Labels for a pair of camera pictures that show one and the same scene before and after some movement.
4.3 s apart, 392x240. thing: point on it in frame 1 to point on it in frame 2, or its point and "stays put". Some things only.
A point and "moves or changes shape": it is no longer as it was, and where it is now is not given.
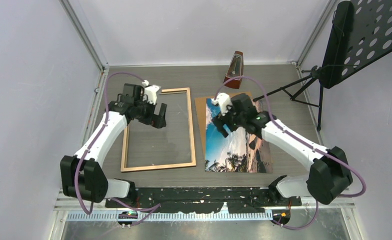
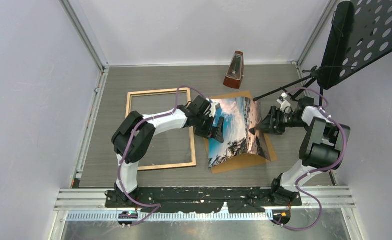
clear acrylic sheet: [146, 147] stays put
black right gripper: [219, 121] to [268, 126]
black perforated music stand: [357, 34] stays put
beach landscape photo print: [242, 151] moves or changes shape
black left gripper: [157, 121] to [215, 133]
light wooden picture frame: [125, 152] stays put
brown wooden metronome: [235, 69] stays put
